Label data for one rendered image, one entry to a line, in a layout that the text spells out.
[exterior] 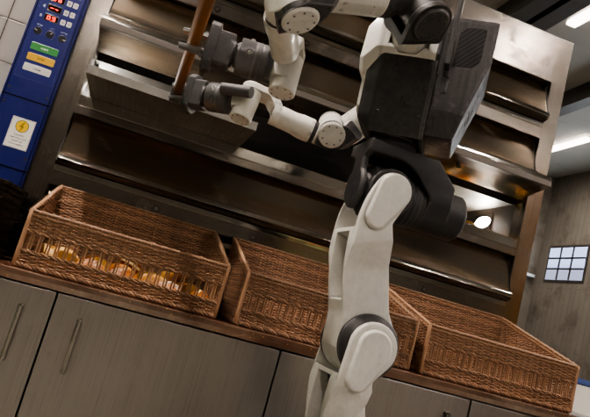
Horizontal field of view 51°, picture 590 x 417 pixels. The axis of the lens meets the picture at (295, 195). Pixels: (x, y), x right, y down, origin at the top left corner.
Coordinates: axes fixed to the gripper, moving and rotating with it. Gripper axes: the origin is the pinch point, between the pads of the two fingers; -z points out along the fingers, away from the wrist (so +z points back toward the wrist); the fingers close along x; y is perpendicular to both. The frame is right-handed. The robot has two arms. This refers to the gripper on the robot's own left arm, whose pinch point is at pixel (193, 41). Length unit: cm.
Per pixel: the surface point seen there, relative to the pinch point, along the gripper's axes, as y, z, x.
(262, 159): 84, 27, 3
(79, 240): 30, -16, 51
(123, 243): 31, -5, 49
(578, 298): 922, 694, -103
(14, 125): 71, -56, 20
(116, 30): 62, -33, -19
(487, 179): 92, 117, -17
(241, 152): 83, 18, 3
